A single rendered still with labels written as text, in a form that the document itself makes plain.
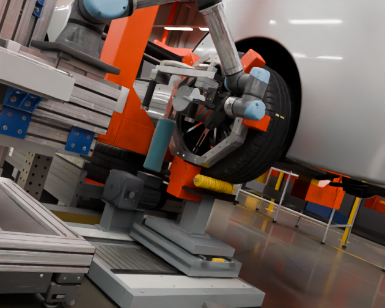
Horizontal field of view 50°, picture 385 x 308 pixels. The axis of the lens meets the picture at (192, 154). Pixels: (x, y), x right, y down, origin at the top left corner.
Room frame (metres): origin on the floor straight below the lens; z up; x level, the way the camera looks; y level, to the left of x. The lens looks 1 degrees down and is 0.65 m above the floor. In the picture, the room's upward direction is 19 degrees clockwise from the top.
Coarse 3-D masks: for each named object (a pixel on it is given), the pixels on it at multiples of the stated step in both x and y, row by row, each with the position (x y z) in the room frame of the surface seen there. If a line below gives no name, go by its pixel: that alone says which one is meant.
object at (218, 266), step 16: (144, 224) 2.26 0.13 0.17; (144, 240) 2.14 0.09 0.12; (160, 240) 2.05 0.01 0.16; (160, 256) 2.03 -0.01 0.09; (176, 256) 1.95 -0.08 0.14; (192, 256) 1.95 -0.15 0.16; (208, 256) 2.12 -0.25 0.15; (224, 256) 2.10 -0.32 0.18; (192, 272) 1.88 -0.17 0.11; (208, 272) 1.96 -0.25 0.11; (224, 272) 2.04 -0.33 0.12
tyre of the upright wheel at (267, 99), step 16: (272, 80) 1.96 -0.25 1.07; (272, 96) 1.89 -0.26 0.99; (288, 96) 2.02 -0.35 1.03; (272, 112) 1.88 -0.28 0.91; (288, 112) 1.98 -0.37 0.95; (272, 128) 1.90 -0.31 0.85; (288, 128) 1.98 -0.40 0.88; (256, 144) 1.87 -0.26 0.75; (272, 144) 1.94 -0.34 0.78; (224, 160) 1.97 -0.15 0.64; (240, 160) 1.91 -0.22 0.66; (256, 160) 1.94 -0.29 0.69; (272, 160) 2.01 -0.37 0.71; (208, 176) 2.03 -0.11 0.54; (224, 176) 2.00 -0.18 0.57; (240, 176) 2.02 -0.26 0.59; (256, 176) 2.06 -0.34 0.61
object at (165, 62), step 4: (164, 60) 2.02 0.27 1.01; (168, 60) 2.01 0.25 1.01; (172, 60) 1.99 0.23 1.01; (160, 64) 2.04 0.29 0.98; (164, 64) 2.02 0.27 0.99; (168, 64) 2.00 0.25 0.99; (172, 64) 1.98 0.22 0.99; (176, 64) 1.96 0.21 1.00; (180, 64) 1.96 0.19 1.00; (184, 64) 1.96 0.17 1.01; (212, 64) 2.05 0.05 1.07; (188, 68) 1.96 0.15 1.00; (192, 68) 1.97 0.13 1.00
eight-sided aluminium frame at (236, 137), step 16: (208, 64) 2.13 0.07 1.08; (176, 80) 2.23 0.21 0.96; (192, 80) 2.20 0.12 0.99; (176, 112) 2.23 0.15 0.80; (176, 128) 2.21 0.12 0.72; (240, 128) 1.85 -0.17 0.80; (176, 144) 2.13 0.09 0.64; (224, 144) 1.88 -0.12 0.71; (240, 144) 1.88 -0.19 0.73; (192, 160) 2.00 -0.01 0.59; (208, 160) 1.93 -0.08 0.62
